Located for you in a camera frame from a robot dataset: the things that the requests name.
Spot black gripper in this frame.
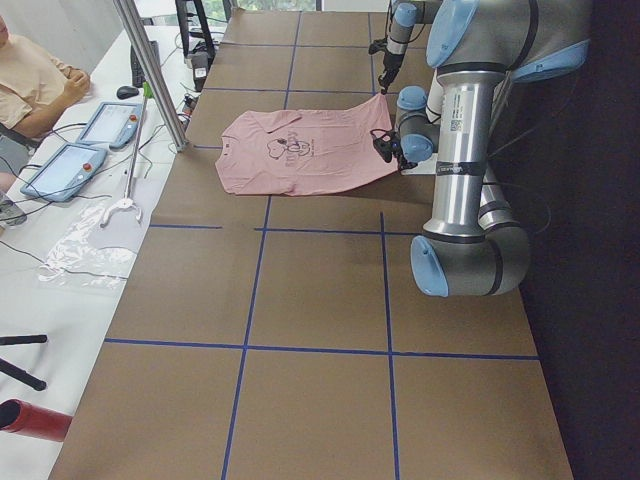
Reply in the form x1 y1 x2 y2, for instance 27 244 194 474
368 42 405 95
370 129 417 171

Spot pink Snoopy t-shirt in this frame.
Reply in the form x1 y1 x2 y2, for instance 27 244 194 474
215 94 396 196

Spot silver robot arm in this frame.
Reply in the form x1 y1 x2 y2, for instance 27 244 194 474
369 1 592 297
368 1 442 94

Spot black keyboard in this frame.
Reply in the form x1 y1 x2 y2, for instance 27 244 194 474
130 40 160 88

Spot black computer mouse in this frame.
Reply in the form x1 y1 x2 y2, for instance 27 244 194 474
116 85 139 100

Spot blue teach pendant far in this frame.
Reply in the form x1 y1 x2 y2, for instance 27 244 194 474
76 102 142 150

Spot blue teach pendant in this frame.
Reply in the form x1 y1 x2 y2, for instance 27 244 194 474
76 102 142 150
20 143 107 202

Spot blue teach pendant near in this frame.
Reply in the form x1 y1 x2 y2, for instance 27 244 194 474
20 143 107 202

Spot clear plastic bag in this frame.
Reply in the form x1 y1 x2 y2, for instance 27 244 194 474
37 200 136 290

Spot seated person beige shirt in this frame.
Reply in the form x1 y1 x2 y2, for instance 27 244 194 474
0 14 92 191

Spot black tripod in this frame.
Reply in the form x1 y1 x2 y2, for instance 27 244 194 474
1 334 48 391

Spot red cylinder bottle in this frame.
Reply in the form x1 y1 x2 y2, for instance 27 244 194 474
1 399 73 442

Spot grabber stick green handle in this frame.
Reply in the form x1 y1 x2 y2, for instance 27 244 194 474
99 82 153 229

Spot aluminium frame post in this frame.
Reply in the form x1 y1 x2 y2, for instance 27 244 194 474
113 0 188 152

